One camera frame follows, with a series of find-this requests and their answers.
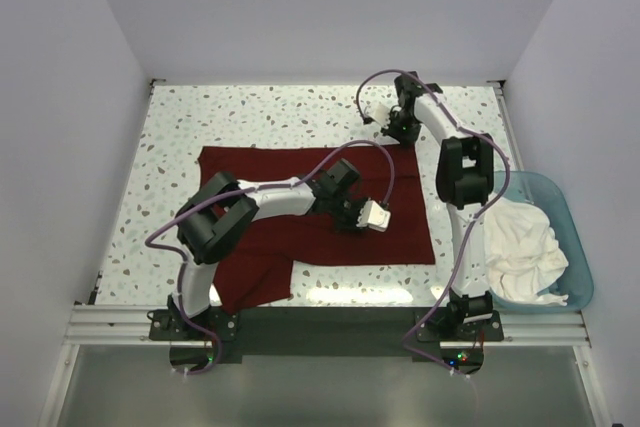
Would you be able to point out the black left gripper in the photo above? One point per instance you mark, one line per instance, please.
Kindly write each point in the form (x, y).
(351, 226)

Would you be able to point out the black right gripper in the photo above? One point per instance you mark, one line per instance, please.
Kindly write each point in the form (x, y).
(406, 140)

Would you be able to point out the dark red t-shirt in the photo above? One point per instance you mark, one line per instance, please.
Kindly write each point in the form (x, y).
(260, 268)

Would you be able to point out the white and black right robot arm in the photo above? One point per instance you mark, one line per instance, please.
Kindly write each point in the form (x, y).
(464, 181)

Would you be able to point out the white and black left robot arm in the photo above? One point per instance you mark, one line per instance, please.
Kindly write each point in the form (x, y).
(218, 216)

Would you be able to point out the white crumpled t-shirt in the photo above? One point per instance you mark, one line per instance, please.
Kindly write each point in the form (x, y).
(523, 256)

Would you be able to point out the translucent blue plastic basket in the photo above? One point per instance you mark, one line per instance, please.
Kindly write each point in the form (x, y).
(576, 282)

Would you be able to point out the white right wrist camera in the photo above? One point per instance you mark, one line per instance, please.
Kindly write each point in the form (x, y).
(379, 114)

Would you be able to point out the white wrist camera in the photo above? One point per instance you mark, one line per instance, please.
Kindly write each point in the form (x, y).
(379, 114)
(373, 216)

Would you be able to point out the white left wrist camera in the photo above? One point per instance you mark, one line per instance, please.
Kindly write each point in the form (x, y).
(373, 216)

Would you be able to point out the aluminium extrusion rail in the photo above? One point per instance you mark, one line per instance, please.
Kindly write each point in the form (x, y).
(322, 366)

